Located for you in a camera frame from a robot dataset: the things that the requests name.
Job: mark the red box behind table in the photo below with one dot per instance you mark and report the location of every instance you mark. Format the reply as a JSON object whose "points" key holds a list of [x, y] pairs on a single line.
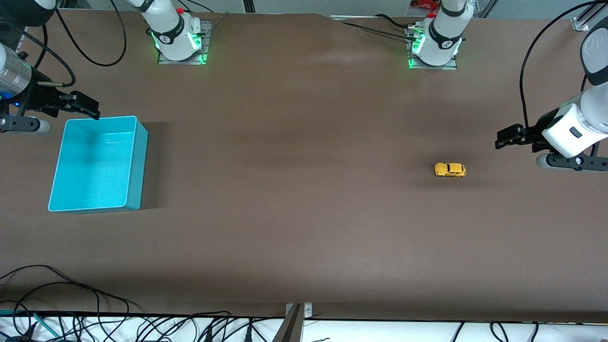
{"points": [[425, 4]]}

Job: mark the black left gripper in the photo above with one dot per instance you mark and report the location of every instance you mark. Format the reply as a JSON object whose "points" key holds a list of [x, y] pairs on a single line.
{"points": [[533, 134]]}

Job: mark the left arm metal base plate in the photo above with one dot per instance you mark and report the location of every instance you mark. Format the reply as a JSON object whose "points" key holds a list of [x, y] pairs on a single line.
{"points": [[437, 67]]}

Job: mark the cyan plastic storage bin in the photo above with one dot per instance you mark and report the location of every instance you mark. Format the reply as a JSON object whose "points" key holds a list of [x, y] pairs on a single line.
{"points": [[95, 166]]}

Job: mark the small metal table bracket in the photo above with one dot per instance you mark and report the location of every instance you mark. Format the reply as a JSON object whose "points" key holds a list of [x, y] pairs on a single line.
{"points": [[308, 309]]}

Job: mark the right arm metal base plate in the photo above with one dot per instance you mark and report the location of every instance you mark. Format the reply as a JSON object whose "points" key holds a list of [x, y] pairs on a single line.
{"points": [[205, 29]]}

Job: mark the black frame post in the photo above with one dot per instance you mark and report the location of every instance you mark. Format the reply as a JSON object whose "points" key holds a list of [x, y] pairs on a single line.
{"points": [[248, 5]]}

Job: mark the yellow beetle toy car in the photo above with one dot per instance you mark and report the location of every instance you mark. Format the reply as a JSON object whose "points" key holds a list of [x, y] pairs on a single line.
{"points": [[450, 169]]}

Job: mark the black power plug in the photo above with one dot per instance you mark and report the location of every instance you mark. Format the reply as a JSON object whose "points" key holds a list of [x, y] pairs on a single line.
{"points": [[249, 333], [207, 335]]}

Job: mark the grey table edge rail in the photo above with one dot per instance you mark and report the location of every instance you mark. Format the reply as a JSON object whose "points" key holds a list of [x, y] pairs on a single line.
{"points": [[22, 46]]}

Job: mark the aluminium frame profile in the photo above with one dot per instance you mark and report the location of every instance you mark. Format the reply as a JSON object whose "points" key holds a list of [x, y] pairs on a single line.
{"points": [[583, 21]]}

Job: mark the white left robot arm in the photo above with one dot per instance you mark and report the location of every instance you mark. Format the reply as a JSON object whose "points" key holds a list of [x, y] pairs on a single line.
{"points": [[444, 40]]}

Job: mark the grey metal camera pole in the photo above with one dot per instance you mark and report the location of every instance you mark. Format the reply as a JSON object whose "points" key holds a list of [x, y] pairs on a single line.
{"points": [[289, 330]]}

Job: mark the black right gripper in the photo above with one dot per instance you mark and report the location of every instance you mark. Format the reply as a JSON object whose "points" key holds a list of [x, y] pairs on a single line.
{"points": [[42, 99]]}

